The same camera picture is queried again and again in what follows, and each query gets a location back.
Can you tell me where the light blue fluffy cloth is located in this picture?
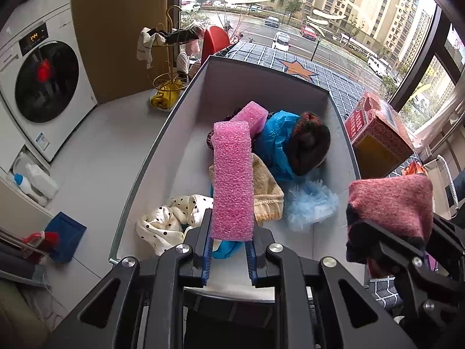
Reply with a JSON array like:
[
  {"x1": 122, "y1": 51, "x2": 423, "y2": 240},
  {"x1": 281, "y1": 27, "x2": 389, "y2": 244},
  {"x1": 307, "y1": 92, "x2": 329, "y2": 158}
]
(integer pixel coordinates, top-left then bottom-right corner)
[{"x1": 285, "y1": 178, "x2": 340, "y2": 231}]

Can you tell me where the blue dustpan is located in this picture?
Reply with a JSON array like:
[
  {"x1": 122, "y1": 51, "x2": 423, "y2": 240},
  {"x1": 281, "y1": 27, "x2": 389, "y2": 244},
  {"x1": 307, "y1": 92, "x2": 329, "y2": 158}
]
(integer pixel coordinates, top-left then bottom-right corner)
[{"x1": 47, "y1": 211, "x2": 87, "y2": 263}]

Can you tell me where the red hand brush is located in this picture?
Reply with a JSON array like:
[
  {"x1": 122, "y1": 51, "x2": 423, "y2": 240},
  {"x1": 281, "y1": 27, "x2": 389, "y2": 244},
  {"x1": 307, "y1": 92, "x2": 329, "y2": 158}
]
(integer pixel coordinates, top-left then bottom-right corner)
[{"x1": 22, "y1": 231, "x2": 60, "y2": 264}]

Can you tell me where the yellow cloth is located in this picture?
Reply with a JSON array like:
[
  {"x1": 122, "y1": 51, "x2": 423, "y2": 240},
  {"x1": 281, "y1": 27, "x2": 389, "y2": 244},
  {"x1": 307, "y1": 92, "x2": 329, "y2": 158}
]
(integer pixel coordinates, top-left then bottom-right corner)
[{"x1": 151, "y1": 82, "x2": 184, "y2": 111}]

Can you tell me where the blue disposable shoe cover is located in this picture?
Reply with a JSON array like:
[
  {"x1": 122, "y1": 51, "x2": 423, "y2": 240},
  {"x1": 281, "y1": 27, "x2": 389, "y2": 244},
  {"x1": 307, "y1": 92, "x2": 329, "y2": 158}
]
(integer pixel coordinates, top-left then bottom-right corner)
[
  {"x1": 254, "y1": 111, "x2": 302, "y2": 181},
  {"x1": 182, "y1": 225, "x2": 245, "y2": 259}
]

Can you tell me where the grey checkered tablecloth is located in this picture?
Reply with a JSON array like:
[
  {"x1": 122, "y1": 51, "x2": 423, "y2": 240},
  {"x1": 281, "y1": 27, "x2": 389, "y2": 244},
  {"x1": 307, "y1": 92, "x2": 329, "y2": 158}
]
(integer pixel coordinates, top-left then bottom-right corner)
[{"x1": 224, "y1": 42, "x2": 424, "y2": 315}]

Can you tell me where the white polka dot cloth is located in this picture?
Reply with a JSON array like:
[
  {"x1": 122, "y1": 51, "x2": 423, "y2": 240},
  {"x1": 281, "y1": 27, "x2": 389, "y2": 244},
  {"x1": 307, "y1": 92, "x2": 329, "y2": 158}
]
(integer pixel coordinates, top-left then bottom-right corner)
[{"x1": 136, "y1": 194, "x2": 215, "y2": 257}]

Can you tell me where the pink cloth with black edge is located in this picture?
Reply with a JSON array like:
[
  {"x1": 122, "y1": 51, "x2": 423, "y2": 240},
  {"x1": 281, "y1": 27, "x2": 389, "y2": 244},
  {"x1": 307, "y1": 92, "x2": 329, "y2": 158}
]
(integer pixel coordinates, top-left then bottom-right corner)
[{"x1": 345, "y1": 174, "x2": 435, "y2": 264}]

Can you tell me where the dark multicoloured knit hat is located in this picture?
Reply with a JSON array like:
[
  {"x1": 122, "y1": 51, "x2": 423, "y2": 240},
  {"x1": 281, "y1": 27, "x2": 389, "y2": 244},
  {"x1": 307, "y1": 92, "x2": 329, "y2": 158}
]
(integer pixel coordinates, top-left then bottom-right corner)
[{"x1": 289, "y1": 112, "x2": 332, "y2": 177}]

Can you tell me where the white detergent bottle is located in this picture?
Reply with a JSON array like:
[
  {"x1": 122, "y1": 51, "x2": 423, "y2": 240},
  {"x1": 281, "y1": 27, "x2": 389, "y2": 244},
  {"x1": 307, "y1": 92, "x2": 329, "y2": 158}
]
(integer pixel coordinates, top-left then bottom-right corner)
[{"x1": 25, "y1": 163, "x2": 59, "y2": 199}]

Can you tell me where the black hanging cloth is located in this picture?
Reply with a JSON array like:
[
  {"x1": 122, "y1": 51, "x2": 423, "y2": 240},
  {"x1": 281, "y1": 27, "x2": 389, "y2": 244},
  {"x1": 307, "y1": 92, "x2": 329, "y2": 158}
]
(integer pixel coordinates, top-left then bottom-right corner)
[{"x1": 151, "y1": 27, "x2": 200, "y2": 44}]

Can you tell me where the pink foam sponge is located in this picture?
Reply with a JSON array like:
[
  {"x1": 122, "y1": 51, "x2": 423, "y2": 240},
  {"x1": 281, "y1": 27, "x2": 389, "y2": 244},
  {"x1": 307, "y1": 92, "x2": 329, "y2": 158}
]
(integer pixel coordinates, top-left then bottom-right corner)
[
  {"x1": 211, "y1": 121, "x2": 255, "y2": 242},
  {"x1": 232, "y1": 102, "x2": 269, "y2": 135}
]

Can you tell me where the small white car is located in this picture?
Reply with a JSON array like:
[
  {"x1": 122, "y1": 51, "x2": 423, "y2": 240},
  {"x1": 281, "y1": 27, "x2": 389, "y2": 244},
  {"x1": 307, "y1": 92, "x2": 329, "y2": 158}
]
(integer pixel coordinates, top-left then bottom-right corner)
[{"x1": 272, "y1": 32, "x2": 291, "y2": 51}]

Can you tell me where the gold wire rack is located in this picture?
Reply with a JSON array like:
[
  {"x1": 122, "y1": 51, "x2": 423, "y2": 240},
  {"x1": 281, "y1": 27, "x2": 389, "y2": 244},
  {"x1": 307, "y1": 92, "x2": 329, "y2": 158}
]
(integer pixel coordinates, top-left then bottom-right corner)
[{"x1": 152, "y1": 5, "x2": 189, "y2": 93}]

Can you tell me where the red chair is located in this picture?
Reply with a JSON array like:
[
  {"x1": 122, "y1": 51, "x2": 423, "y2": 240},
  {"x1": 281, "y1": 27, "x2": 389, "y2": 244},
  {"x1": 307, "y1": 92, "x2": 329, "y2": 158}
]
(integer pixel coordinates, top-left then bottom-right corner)
[{"x1": 201, "y1": 26, "x2": 231, "y2": 64}]

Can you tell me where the white hanging cloth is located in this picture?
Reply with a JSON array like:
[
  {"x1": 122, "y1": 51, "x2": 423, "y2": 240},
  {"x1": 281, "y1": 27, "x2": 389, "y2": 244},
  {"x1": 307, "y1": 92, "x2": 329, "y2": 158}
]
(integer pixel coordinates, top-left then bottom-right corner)
[{"x1": 137, "y1": 27, "x2": 160, "y2": 69}]

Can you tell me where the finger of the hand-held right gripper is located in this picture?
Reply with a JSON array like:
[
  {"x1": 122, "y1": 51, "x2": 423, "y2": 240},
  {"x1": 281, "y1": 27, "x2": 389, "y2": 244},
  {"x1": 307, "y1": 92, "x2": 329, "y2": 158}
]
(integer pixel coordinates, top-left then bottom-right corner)
[
  {"x1": 432, "y1": 214, "x2": 465, "y2": 259},
  {"x1": 358, "y1": 220, "x2": 465, "y2": 335}
]

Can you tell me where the white washing machine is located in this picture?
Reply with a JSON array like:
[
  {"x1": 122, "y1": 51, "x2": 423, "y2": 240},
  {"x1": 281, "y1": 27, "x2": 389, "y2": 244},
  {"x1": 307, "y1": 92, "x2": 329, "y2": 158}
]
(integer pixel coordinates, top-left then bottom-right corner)
[{"x1": 0, "y1": 3, "x2": 99, "y2": 162}]

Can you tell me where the beige knit hat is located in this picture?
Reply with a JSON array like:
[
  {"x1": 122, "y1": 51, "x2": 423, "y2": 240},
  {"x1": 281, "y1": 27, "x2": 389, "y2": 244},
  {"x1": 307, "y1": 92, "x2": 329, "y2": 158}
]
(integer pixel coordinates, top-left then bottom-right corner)
[{"x1": 209, "y1": 153, "x2": 285, "y2": 222}]

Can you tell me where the black window frame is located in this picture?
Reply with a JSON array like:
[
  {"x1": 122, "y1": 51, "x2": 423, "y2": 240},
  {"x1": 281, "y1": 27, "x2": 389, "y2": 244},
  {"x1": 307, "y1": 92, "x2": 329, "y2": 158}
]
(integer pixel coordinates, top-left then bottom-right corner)
[{"x1": 387, "y1": 7, "x2": 465, "y2": 135}]

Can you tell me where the brown wooden panel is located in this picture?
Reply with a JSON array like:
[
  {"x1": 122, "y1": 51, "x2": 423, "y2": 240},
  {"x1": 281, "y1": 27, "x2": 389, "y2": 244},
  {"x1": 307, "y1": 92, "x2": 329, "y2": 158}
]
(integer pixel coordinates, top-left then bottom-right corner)
[{"x1": 71, "y1": 0, "x2": 182, "y2": 105}]

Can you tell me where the grey storage box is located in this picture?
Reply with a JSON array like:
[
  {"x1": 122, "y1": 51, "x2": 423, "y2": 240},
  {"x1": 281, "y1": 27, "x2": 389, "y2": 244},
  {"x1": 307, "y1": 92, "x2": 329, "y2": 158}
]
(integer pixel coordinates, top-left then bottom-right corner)
[{"x1": 109, "y1": 55, "x2": 366, "y2": 302}]

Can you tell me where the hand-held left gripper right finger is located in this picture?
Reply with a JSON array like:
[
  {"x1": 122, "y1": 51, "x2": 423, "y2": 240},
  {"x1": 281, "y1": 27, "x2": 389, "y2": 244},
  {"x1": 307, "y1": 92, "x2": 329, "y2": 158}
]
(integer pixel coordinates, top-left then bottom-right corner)
[{"x1": 245, "y1": 223, "x2": 418, "y2": 349}]

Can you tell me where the red cardboard box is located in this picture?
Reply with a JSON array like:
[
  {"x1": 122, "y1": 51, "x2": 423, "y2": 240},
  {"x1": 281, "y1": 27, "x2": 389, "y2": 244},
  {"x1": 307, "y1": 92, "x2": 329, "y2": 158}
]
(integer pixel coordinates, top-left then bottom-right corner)
[{"x1": 343, "y1": 91, "x2": 415, "y2": 179}]

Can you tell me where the pink hanging cloth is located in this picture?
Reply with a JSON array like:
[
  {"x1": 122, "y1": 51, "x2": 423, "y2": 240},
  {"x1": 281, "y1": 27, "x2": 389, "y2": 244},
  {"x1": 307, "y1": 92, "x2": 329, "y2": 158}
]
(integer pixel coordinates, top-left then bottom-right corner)
[{"x1": 185, "y1": 24, "x2": 204, "y2": 57}]

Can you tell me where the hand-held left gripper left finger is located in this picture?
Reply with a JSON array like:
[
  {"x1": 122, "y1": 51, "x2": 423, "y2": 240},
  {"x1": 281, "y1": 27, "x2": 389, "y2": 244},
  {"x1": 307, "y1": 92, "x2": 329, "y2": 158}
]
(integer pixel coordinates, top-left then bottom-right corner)
[{"x1": 44, "y1": 207, "x2": 215, "y2": 349}]

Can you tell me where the white bottle with blue cap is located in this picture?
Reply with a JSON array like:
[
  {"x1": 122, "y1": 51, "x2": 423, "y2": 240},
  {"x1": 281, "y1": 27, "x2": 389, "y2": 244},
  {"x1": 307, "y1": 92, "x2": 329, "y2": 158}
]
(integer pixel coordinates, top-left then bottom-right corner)
[{"x1": 12, "y1": 172, "x2": 48, "y2": 206}]

